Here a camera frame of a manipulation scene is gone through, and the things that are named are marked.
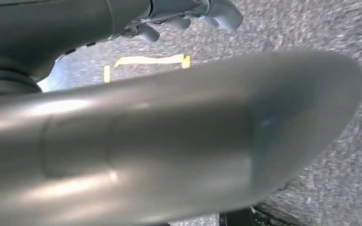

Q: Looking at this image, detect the black caster frame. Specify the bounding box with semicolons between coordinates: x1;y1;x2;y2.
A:
218;202;297;226

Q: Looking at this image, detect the yellow floor tape square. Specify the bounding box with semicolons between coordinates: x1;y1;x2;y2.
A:
104;53;191;84

